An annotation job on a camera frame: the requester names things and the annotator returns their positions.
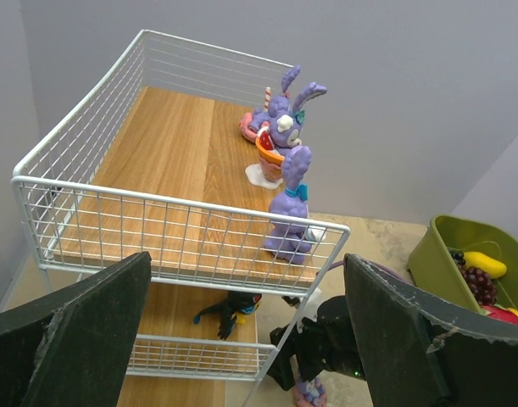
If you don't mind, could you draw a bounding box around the white wire wooden shelf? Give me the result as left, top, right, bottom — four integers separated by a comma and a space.
11, 30, 350, 402

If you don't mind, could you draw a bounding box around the green plastic bin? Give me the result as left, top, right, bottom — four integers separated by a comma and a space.
407, 215, 518, 315

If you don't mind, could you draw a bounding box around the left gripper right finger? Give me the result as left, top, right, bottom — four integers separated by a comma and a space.
343, 254, 518, 406

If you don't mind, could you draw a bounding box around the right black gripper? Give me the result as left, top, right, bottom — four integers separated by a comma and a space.
267, 296, 363, 391

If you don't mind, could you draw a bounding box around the dark blue grape bunch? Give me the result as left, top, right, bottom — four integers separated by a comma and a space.
448, 248, 466, 268

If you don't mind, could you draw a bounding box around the small purple bunny toy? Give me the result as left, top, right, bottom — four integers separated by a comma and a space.
264, 146, 316, 265

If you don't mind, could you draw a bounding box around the pink dragon fruit toy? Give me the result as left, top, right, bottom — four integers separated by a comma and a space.
482, 305, 518, 326

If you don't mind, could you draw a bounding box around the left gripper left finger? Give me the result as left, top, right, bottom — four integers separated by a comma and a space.
0, 252, 151, 406

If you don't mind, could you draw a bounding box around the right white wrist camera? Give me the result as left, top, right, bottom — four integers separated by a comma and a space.
282, 288, 323, 333

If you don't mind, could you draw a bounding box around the red grape bunch in bin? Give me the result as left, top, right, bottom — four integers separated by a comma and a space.
460, 267, 498, 306

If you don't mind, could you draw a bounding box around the yellow mango toy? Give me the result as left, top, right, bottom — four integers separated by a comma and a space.
464, 251, 507, 279

